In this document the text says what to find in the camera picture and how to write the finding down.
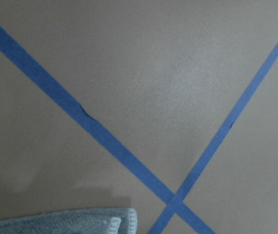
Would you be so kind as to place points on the pink towel with grey edge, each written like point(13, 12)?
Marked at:
point(86, 221)

